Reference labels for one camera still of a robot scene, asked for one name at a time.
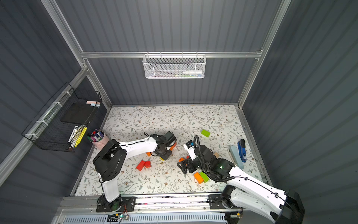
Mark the orange block bottom pair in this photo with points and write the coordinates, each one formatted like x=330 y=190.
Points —
x=198 y=178

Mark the pink pen cup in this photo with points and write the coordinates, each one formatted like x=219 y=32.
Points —
x=98 y=138

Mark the yellow highlighter pack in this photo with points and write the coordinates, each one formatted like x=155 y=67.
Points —
x=78 y=136

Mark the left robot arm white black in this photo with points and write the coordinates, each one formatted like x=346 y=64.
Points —
x=109 y=161

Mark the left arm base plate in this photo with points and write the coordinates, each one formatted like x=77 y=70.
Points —
x=121 y=204

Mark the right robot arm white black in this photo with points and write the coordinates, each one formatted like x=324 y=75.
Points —
x=242 y=190

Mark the blue stapler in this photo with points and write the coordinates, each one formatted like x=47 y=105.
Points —
x=242 y=150

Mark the small circuit board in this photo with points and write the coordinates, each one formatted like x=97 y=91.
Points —
x=116 y=218

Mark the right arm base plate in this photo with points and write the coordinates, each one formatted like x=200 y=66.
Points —
x=216 y=202

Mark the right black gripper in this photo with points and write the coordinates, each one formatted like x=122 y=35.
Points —
x=189 y=165

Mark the black notebook in basket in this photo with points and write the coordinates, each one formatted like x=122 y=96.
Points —
x=79 y=114

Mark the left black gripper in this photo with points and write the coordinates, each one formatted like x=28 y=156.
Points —
x=162 y=151

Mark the red long block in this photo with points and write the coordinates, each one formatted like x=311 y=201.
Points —
x=141 y=165

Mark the black wire mesh basket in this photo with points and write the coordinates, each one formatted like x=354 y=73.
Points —
x=64 y=124

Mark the green block bottom pair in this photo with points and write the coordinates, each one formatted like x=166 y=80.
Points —
x=204 y=177

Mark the white wire mesh basket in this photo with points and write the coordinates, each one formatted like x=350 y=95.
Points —
x=174 y=67

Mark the red small block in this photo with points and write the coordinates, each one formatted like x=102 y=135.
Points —
x=147 y=164

